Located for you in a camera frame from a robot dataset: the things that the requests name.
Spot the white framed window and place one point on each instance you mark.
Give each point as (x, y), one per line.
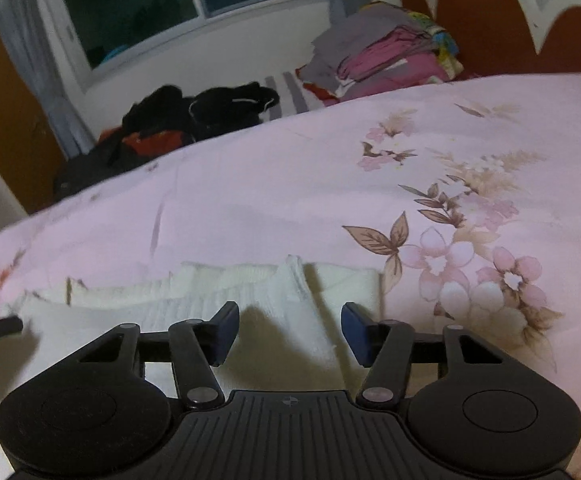
(160, 5)

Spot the pile of folded clothes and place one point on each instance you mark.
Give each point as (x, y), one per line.
(385, 55)

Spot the red cloth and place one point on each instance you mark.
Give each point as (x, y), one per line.
(150, 144)

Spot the striped grey white cloth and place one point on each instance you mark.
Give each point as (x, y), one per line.
(290, 92)

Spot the red and white headboard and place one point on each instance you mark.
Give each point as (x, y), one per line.
(485, 25)

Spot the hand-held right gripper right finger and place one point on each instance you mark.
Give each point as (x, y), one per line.
(354, 332)

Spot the pink floral bed sheet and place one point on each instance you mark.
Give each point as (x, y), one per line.
(320, 185)

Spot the white knit sweater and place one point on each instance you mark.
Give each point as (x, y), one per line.
(280, 330)

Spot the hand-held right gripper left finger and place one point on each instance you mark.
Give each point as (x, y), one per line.
(226, 332)

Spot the brown wooden door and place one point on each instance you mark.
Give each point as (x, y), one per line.
(5, 125)

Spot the pile of black clothes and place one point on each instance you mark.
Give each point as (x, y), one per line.
(210, 107)

